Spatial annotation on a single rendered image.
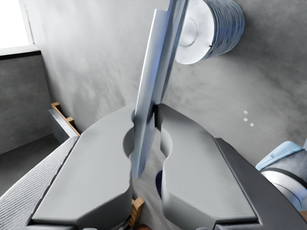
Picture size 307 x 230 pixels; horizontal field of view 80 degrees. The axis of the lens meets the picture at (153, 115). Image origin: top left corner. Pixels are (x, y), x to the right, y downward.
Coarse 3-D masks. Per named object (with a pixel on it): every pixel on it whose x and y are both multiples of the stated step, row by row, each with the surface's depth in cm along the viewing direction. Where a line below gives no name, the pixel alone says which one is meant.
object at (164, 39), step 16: (176, 0) 9; (160, 16) 8; (176, 16) 11; (160, 32) 8; (176, 32) 26; (160, 48) 9; (176, 48) 28; (144, 64) 9; (160, 64) 9; (144, 80) 9; (160, 80) 12; (144, 96) 10; (160, 96) 17; (144, 112) 10; (144, 128) 11; (144, 144) 12; (144, 160) 18
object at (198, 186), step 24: (168, 120) 10; (192, 120) 10; (168, 144) 9; (192, 144) 8; (216, 144) 8; (168, 168) 7; (192, 168) 7; (216, 168) 7; (168, 192) 6; (192, 192) 6; (216, 192) 6; (240, 192) 6; (168, 216) 7; (192, 216) 6; (216, 216) 5; (240, 216) 5
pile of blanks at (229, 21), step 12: (204, 0) 77; (216, 0) 84; (228, 0) 92; (216, 12) 78; (228, 12) 85; (240, 12) 94; (216, 24) 78; (228, 24) 84; (240, 24) 93; (216, 36) 79; (228, 36) 88; (240, 36) 99; (216, 48) 86; (228, 48) 100
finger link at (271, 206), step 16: (224, 144) 8; (240, 160) 7; (240, 176) 7; (256, 176) 7; (256, 192) 6; (272, 192) 6; (256, 208) 6; (272, 208) 6; (288, 208) 6; (224, 224) 5; (240, 224) 5; (256, 224) 5; (272, 224) 5; (288, 224) 5; (304, 224) 5
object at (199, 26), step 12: (192, 0) 78; (192, 12) 80; (204, 12) 77; (192, 24) 82; (204, 24) 79; (192, 36) 84; (204, 36) 80; (180, 48) 91; (192, 48) 86; (204, 48) 82; (180, 60) 93; (192, 60) 89
